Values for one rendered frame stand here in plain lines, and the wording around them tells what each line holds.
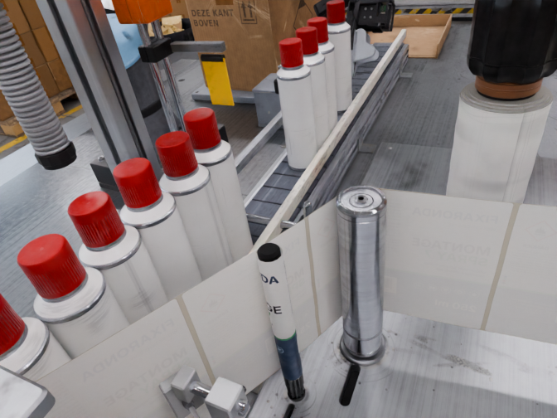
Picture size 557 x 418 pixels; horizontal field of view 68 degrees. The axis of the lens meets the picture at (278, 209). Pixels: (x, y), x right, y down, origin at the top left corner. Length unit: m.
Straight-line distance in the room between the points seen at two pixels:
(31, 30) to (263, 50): 3.09
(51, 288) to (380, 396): 0.29
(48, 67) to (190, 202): 3.67
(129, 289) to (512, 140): 0.39
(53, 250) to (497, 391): 0.38
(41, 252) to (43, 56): 3.74
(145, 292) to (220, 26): 0.83
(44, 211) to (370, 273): 0.70
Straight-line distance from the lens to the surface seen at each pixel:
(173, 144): 0.40
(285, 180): 0.68
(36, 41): 4.01
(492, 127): 0.47
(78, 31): 0.50
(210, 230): 0.44
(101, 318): 0.35
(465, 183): 0.51
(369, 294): 0.36
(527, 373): 0.47
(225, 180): 0.46
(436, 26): 1.58
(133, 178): 0.37
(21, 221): 0.91
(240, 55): 1.11
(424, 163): 0.71
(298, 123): 0.66
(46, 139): 0.43
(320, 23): 0.72
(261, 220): 0.56
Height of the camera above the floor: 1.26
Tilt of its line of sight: 37 degrees down
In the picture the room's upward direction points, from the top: 9 degrees counter-clockwise
